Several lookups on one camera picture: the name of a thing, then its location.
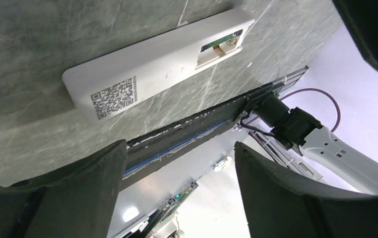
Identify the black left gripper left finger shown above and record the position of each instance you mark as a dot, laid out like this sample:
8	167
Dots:
74	201

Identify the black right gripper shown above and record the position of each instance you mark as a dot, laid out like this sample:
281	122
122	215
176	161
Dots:
361	20

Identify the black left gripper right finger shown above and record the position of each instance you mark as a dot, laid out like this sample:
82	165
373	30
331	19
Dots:
280	203

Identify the white remote control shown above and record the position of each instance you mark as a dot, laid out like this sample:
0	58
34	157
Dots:
108	85

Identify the green AAA battery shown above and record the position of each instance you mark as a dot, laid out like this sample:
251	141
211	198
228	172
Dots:
229	40

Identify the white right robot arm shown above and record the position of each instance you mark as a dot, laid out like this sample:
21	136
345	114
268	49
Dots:
298	130

